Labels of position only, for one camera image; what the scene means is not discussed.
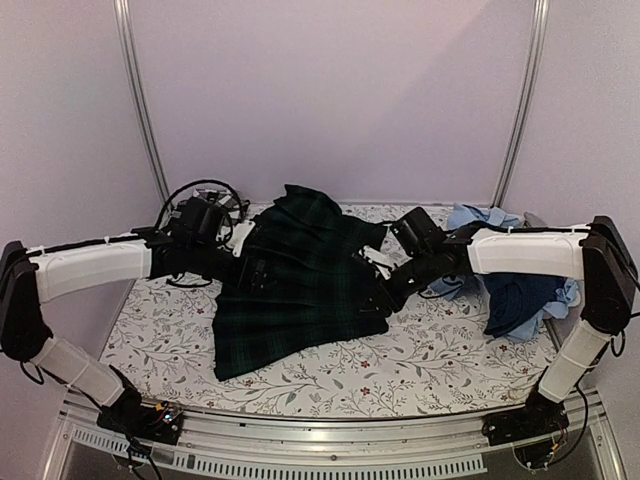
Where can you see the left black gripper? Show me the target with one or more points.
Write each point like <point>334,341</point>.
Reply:
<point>256,276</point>

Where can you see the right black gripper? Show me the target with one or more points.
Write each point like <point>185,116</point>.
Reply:
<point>382,297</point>

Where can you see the dark green plaid garment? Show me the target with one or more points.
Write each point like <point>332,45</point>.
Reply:
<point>316,289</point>

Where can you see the black white checkered shirt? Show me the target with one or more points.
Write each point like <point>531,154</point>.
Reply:
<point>222,199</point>

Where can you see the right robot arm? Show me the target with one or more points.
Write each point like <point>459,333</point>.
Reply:
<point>593,253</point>

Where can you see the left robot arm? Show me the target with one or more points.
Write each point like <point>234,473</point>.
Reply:
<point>200,237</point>

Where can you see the light blue garment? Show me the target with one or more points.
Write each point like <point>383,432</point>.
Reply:
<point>450,287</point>

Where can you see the floral patterned table mat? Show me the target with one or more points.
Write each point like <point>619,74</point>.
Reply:
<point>434,359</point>

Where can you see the grey garment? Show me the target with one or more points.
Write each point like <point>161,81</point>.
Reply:
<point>531,221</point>

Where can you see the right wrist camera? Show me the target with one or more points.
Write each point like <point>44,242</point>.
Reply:
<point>379,260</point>

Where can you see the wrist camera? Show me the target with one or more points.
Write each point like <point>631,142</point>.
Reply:
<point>240,234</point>
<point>379,260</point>

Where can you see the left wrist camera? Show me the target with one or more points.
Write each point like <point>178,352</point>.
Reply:
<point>240,234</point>

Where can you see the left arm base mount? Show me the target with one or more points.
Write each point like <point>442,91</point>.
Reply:
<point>160,423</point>

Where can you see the front aluminium rail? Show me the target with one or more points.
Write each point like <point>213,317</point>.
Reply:
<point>230,445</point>

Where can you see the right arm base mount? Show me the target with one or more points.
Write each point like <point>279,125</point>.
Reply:
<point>523,423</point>

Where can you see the left aluminium frame post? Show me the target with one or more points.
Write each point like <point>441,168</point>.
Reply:
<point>125,30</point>

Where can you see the aluminium frame post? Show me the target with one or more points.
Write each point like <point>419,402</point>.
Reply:
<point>125,30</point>
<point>526,95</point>

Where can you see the right aluminium frame post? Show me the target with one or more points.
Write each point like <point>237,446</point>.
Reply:
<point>526,95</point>

